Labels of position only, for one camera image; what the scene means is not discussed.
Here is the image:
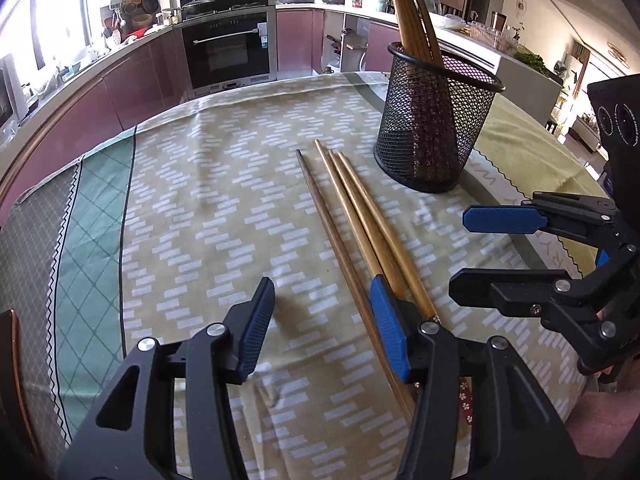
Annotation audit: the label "clear plastic container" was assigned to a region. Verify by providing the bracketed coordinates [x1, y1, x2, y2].
[469, 20, 516, 53]

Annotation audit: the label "kitchen window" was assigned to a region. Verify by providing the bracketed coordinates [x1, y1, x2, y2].
[0, 0, 101, 91]

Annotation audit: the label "black built-in oven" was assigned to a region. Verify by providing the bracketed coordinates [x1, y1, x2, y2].
[179, 7, 279, 93]

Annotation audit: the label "silver microwave oven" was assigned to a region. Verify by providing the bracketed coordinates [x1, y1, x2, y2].
[0, 55, 28, 131]

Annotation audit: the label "wok with lid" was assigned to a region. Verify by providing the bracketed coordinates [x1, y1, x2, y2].
[181, 0, 217, 18]

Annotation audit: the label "patchwork patterned tablecloth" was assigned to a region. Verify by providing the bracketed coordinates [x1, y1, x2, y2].
[0, 71, 621, 480]

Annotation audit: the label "black mesh holder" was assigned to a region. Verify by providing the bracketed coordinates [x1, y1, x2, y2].
[374, 41, 507, 193]

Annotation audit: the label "green vegetables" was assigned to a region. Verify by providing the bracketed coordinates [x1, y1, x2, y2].
[515, 50, 561, 81]

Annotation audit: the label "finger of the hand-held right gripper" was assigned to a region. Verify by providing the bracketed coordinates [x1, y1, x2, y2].
[449, 244, 640, 376]
[462, 191, 623, 262]

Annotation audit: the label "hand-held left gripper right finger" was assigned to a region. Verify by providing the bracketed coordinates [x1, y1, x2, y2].
[369, 276, 586, 480]

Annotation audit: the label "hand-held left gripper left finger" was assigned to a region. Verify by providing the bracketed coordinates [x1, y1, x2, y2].
[57, 276, 277, 480]

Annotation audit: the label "person's right forearm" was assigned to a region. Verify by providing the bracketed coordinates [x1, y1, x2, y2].
[565, 375, 640, 461]

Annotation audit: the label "pink kitchen base cabinet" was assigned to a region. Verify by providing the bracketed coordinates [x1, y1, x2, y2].
[276, 2, 566, 126]
[0, 25, 188, 221]

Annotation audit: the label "bunch of wooden chopsticks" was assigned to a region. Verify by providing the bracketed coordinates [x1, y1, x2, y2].
[382, 0, 453, 176]

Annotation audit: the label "wooden chair back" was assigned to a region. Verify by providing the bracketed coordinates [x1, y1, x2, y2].
[0, 309, 43, 461]

